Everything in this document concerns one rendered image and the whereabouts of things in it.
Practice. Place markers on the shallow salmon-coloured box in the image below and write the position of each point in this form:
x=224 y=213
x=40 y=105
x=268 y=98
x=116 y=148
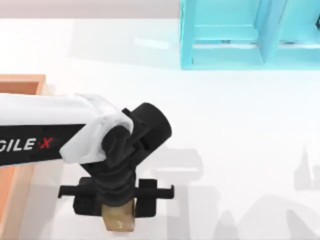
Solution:
x=23 y=85

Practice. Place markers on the light blue rack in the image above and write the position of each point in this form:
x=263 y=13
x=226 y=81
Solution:
x=225 y=57

